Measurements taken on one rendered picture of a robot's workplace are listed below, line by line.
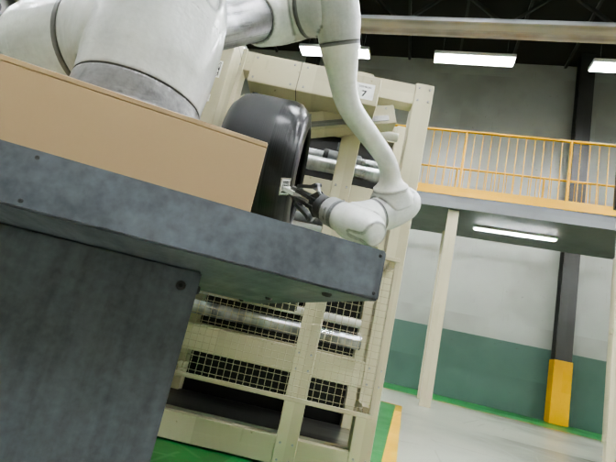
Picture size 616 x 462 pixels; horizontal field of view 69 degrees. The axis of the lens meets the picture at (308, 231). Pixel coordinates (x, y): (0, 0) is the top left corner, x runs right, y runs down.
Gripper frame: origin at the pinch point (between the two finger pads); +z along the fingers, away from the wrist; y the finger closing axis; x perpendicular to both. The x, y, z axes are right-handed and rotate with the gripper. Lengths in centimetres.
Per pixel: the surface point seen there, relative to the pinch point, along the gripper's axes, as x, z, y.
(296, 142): 3.9, 7.5, -15.2
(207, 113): -11, 48, -17
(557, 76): 1069, 459, -183
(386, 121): 76, 37, -26
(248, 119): -9.2, 19.1, -19.5
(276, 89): 30, 66, -30
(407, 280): 721, 466, 333
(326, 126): 53, 53, -18
